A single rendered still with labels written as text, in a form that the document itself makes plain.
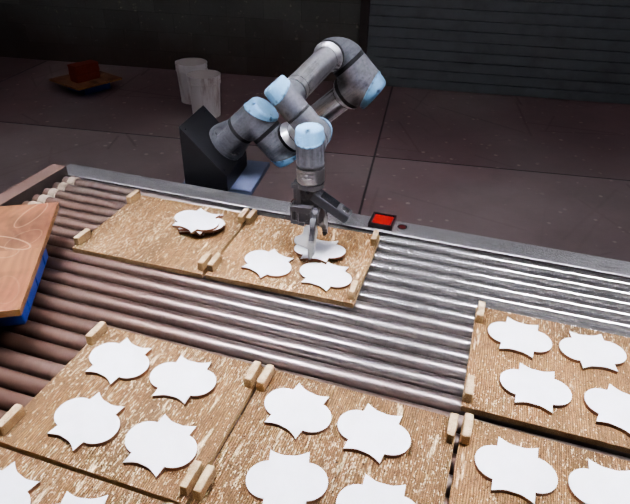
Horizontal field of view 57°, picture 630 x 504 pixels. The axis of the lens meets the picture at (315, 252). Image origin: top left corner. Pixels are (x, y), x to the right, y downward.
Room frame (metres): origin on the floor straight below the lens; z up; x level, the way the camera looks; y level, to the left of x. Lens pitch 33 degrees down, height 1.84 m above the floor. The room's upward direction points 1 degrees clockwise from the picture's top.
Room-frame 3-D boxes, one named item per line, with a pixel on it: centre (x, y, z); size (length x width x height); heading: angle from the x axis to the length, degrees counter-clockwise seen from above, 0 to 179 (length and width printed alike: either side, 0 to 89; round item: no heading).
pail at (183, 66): (5.50, 1.20, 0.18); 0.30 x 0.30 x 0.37
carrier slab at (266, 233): (1.38, 0.05, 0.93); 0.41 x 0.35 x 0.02; 74
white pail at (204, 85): (5.11, 1.02, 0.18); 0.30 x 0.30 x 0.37
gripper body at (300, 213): (1.40, 0.02, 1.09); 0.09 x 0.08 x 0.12; 74
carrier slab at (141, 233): (1.49, 0.45, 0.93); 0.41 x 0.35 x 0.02; 73
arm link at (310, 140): (1.41, 0.02, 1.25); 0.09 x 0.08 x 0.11; 170
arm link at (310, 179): (1.40, 0.02, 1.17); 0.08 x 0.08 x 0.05
